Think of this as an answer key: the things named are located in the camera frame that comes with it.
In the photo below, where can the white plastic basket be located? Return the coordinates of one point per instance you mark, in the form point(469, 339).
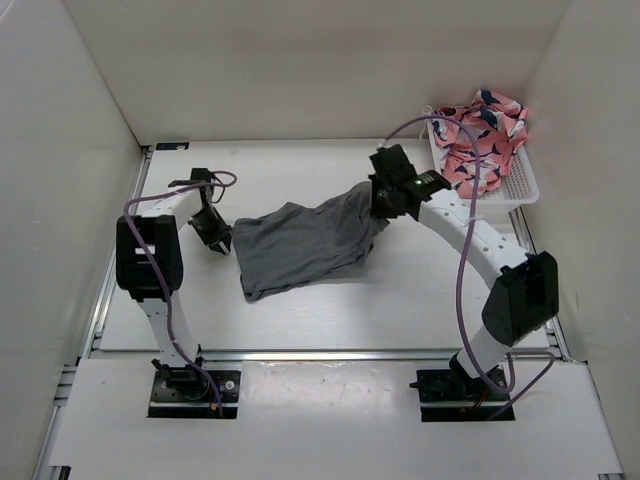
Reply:
point(517, 189)

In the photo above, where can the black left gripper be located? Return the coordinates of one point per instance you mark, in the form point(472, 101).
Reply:
point(220, 235)

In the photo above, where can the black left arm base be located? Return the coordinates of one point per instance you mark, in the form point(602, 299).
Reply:
point(185, 393)

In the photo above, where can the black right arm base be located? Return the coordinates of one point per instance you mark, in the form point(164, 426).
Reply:
point(444, 398)

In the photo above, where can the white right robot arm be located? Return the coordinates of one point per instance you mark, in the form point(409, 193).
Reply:
point(523, 287)

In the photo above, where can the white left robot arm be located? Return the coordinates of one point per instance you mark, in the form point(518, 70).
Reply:
point(150, 268)

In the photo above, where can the pink patterned shorts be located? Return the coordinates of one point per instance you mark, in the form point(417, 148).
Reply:
point(480, 141)

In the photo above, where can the grey shorts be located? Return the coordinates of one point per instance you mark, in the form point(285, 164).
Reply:
point(297, 245)

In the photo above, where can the black label sticker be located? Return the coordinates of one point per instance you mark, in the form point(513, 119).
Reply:
point(172, 146)

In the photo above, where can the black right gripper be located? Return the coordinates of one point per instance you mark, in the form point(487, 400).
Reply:
point(375, 209)

